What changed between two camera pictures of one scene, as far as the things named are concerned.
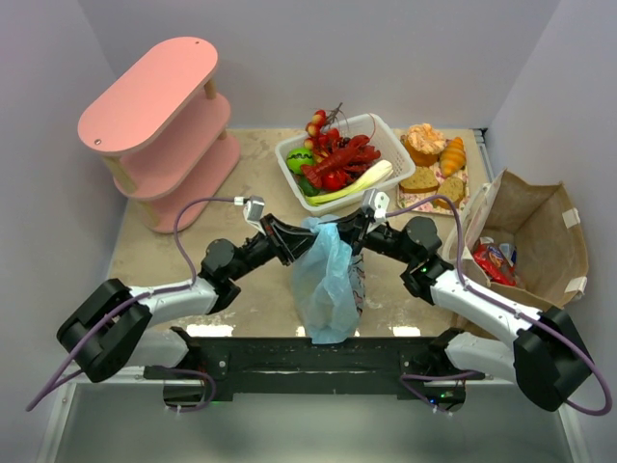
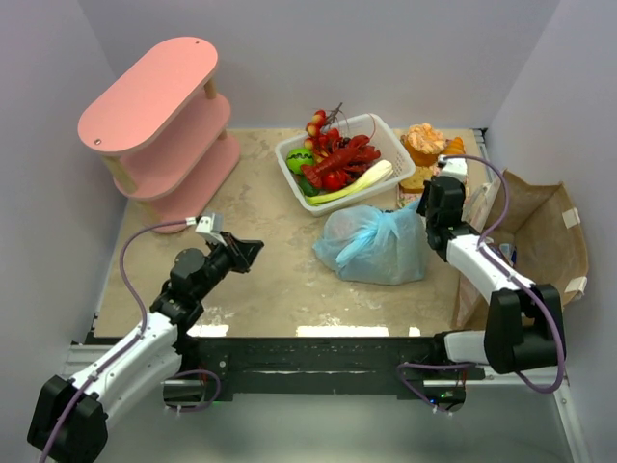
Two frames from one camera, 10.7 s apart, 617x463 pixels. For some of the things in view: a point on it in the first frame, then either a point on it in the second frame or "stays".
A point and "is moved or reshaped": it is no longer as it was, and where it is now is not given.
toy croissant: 453,157 stays
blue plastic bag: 325,282 is moved or reshaped
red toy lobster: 351,156 stays
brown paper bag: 524,238 stays
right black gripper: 362,231 -> 431,206
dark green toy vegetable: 307,187 stays
